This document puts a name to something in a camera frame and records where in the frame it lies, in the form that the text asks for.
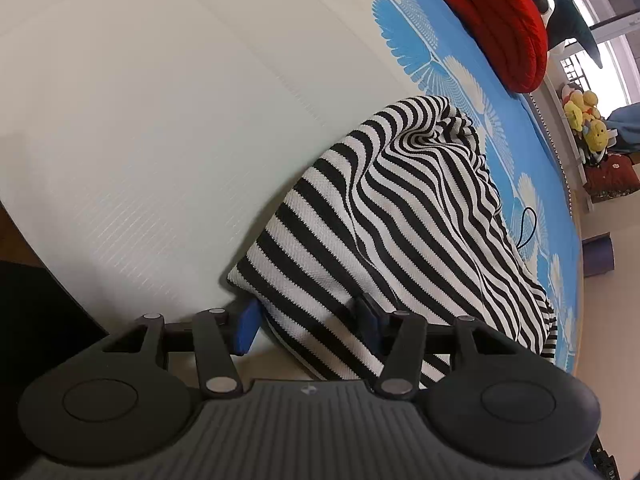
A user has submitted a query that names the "dark red bag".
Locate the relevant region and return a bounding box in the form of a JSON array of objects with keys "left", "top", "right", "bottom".
[{"left": 582, "top": 152, "right": 640, "bottom": 197}]

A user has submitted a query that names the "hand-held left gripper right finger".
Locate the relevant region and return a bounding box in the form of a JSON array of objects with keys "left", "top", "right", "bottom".
[{"left": 356, "top": 292, "right": 527, "bottom": 399}]

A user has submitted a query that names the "blue white printed bed mat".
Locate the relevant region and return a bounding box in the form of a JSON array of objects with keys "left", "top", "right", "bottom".
[{"left": 0, "top": 0, "right": 587, "bottom": 382}]

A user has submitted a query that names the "teal shark plush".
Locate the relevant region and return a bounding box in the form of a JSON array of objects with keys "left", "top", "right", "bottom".
[{"left": 544, "top": 0, "right": 606, "bottom": 69}]

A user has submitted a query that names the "black white striped hoodie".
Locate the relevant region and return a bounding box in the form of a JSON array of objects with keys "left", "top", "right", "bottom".
[{"left": 227, "top": 95, "right": 559, "bottom": 389}]

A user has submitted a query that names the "yellow plush toy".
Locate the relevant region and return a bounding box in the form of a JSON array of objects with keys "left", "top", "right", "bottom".
[
  {"left": 584, "top": 120, "right": 612, "bottom": 155},
  {"left": 563, "top": 89, "right": 601, "bottom": 132}
]

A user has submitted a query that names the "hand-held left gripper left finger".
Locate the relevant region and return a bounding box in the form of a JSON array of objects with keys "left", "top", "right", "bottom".
[{"left": 99, "top": 300, "right": 262, "bottom": 397}]

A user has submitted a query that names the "white window ledge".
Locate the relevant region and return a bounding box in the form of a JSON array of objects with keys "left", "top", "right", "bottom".
[{"left": 542, "top": 60, "right": 597, "bottom": 212}]

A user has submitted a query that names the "purple box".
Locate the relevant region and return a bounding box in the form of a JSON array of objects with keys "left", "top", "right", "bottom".
[{"left": 582, "top": 232, "right": 614, "bottom": 279}]

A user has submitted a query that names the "red folded blanket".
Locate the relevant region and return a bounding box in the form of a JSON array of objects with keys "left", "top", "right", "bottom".
[{"left": 406, "top": 0, "right": 549, "bottom": 94}]

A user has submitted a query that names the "light blue cloth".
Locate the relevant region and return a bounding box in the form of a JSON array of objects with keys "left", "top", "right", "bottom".
[{"left": 606, "top": 104, "right": 640, "bottom": 154}]

